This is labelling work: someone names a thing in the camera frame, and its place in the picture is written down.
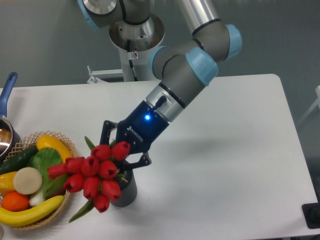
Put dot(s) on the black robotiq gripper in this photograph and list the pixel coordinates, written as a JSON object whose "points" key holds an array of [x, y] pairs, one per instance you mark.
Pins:
{"points": [[139, 129]]}

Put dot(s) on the dark grey ribbed vase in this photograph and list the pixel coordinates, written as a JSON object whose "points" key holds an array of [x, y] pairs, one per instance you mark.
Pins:
{"points": [[128, 189]]}

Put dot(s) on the red tulip bouquet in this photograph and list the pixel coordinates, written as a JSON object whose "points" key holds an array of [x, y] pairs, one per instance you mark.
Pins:
{"points": [[97, 175]]}

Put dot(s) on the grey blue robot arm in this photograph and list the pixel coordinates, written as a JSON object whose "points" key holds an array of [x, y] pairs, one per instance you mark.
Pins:
{"points": [[183, 71]]}

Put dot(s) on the purple eggplant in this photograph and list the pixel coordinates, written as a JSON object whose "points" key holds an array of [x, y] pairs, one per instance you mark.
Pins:
{"points": [[60, 192]]}

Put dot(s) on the green bok choy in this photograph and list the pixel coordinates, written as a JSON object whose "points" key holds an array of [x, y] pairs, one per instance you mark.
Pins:
{"points": [[45, 158]]}

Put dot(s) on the woven wicker basket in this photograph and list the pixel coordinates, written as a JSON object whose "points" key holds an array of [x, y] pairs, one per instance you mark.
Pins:
{"points": [[28, 142]]}

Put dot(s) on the round beige disc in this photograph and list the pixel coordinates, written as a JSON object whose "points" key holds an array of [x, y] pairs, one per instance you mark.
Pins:
{"points": [[27, 180]]}

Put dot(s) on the green cucumber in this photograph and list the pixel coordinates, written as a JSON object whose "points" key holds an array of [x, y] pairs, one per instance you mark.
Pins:
{"points": [[18, 161]]}

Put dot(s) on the yellow bell pepper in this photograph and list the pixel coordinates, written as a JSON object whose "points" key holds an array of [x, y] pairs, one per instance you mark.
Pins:
{"points": [[6, 183]]}

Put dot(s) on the orange fruit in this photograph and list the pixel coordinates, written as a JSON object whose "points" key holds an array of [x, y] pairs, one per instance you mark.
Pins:
{"points": [[15, 202]]}

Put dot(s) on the yellow banana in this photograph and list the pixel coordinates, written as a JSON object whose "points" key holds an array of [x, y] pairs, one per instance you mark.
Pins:
{"points": [[32, 215]]}

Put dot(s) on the black device at edge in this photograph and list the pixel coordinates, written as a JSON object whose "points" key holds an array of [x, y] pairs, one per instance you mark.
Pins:
{"points": [[311, 212]]}

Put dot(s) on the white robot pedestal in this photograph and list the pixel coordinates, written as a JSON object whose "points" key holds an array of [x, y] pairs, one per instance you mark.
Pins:
{"points": [[135, 43]]}

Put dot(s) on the blue handled saucepan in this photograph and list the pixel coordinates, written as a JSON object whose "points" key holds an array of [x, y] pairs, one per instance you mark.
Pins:
{"points": [[8, 136]]}

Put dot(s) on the white frame at right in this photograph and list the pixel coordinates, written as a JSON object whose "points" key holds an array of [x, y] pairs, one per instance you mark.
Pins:
{"points": [[312, 111]]}

